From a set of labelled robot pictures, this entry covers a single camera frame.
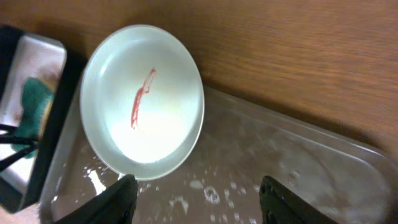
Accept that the green and yellow sponge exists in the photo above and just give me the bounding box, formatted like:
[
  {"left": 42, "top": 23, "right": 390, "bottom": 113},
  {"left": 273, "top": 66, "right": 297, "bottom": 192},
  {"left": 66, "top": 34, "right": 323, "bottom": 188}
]
[{"left": 12, "top": 78, "right": 57, "bottom": 142}]

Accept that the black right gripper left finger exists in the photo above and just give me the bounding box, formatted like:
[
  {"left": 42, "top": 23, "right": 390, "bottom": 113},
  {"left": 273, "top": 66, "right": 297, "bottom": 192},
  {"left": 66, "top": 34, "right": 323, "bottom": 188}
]
[{"left": 56, "top": 174, "right": 138, "bottom": 224}]

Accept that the pale green plate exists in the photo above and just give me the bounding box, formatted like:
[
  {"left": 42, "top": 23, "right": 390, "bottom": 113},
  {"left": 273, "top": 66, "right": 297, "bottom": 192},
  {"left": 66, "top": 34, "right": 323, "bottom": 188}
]
[{"left": 80, "top": 25, "right": 205, "bottom": 180}]

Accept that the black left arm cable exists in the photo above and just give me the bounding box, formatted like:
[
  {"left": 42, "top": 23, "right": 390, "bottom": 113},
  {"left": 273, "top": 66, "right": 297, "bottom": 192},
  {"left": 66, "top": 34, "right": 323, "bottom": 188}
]
[{"left": 0, "top": 123, "right": 40, "bottom": 172}]

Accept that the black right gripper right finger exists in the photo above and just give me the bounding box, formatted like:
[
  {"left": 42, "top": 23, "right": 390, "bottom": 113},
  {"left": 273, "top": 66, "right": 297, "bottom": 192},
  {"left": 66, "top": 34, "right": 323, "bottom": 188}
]
[{"left": 259, "top": 175, "right": 336, "bottom": 224}]

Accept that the black tray with soapy water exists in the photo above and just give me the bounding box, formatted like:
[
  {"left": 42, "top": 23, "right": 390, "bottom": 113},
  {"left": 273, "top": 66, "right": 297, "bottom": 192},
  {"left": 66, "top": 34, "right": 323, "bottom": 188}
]
[{"left": 1, "top": 26, "right": 86, "bottom": 213}]

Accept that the dark brown serving tray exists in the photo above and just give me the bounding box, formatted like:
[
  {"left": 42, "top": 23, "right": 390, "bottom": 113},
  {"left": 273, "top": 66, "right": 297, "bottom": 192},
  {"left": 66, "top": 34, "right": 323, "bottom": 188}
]
[{"left": 39, "top": 85, "right": 396, "bottom": 224}]

